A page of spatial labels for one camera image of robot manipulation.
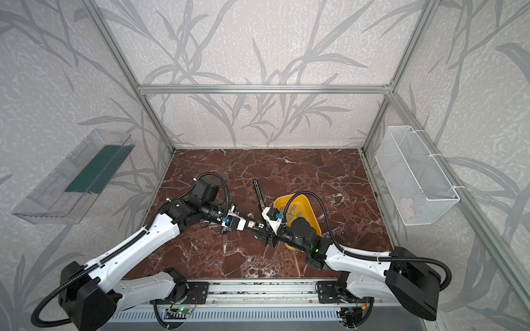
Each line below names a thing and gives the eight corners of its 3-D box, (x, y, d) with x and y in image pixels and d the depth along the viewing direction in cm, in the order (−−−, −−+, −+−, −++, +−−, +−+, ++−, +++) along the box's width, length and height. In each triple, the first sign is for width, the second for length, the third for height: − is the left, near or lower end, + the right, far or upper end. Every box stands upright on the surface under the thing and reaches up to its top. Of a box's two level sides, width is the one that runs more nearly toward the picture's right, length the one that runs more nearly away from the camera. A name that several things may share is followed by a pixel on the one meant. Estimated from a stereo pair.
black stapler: (261, 211, 97) (261, 208, 95) (253, 183, 107) (252, 180, 105) (267, 209, 97) (266, 207, 95) (258, 181, 108) (257, 178, 106)
